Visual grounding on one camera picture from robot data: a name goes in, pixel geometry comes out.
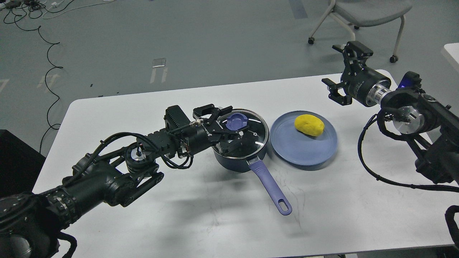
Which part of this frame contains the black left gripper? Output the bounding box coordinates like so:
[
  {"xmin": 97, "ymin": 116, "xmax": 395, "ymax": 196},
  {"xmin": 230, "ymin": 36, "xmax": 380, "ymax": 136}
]
[{"xmin": 179, "ymin": 104, "xmax": 249, "ymax": 156}]

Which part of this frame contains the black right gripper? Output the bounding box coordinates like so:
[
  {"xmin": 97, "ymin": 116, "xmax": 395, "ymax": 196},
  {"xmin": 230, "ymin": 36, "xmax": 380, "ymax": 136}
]
[{"xmin": 322, "ymin": 41, "xmax": 391, "ymax": 107}]

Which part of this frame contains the glass lid with purple knob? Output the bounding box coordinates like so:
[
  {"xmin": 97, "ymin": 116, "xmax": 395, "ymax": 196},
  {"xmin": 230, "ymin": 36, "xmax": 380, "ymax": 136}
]
[{"xmin": 213, "ymin": 109, "xmax": 269, "ymax": 159}]

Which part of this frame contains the yellow potato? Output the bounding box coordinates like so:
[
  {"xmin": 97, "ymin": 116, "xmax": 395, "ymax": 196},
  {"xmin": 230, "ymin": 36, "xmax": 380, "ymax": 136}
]
[{"xmin": 294, "ymin": 114, "xmax": 326, "ymax": 137}]

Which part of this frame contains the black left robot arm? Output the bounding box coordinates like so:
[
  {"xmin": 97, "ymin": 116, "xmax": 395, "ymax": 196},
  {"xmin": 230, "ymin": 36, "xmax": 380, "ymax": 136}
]
[{"xmin": 0, "ymin": 104, "xmax": 249, "ymax": 258}]

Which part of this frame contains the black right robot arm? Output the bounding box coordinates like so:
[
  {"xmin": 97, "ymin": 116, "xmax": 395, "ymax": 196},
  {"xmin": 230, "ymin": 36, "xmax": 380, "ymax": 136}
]
[{"xmin": 322, "ymin": 41, "xmax": 459, "ymax": 193}]

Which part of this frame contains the grey office chair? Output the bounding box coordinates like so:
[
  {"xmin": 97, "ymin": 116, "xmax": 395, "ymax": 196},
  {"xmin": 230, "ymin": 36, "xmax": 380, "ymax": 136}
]
[{"xmin": 308, "ymin": 0, "xmax": 412, "ymax": 63}]

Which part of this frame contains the blue plate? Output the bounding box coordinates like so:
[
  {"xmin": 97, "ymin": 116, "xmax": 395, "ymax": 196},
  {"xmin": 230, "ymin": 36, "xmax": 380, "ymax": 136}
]
[{"xmin": 270, "ymin": 110, "xmax": 338, "ymax": 166}]

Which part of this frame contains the white table corner at right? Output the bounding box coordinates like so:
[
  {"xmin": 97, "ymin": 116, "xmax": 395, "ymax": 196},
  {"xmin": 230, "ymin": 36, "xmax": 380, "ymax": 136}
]
[{"xmin": 440, "ymin": 43, "xmax": 459, "ymax": 72}]

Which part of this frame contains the black box at left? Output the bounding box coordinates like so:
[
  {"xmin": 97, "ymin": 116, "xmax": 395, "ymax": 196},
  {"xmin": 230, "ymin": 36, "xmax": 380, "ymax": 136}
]
[{"xmin": 0, "ymin": 129, "xmax": 45, "ymax": 197}]

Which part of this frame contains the dark saucepan with purple handle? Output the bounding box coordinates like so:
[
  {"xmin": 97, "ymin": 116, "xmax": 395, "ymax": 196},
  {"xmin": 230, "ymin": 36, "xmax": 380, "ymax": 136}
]
[{"xmin": 212, "ymin": 109, "xmax": 293, "ymax": 216}]

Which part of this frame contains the white cable on floor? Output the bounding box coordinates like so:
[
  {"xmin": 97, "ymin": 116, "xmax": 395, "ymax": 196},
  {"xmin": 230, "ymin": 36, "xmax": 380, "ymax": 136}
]
[{"xmin": 41, "ymin": 0, "xmax": 117, "ymax": 19}]

